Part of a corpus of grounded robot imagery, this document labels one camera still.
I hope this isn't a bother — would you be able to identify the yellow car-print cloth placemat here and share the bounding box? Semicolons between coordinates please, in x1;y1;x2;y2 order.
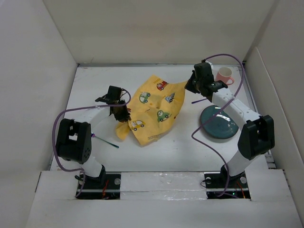
115;75;187;146

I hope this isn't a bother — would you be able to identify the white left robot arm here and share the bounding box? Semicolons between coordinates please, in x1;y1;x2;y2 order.
52;85;131;188

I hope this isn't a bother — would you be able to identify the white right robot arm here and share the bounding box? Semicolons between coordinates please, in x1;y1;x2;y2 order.
185;62;275;187

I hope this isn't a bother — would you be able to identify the pink ceramic mug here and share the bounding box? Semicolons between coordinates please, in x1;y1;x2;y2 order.
216;67;235;86

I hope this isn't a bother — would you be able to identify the purple metallic spoon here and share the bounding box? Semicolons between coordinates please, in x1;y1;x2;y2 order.
191;98;207;104

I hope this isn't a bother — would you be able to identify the iridescent purple fork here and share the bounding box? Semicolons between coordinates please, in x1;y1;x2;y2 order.
91;133;119;149

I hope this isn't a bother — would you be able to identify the teal ceramic plate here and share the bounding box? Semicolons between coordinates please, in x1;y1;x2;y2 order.
200;105;239;139

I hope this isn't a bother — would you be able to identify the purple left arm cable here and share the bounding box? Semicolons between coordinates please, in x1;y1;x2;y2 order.
52;89;132;198

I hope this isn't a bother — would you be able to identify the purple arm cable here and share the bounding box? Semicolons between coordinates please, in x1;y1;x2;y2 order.
191;53;246;198
52;89;132;198

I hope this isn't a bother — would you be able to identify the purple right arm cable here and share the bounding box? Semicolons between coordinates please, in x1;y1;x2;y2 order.
191;53;246;198

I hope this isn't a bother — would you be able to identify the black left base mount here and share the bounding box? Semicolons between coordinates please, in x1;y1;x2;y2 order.
76;173;121;200

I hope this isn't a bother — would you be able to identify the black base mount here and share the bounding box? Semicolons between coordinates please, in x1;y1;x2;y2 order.
76;173;121;200
200;172;251;200

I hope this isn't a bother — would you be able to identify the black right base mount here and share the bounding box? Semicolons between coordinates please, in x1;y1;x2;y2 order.
200;172;251;200

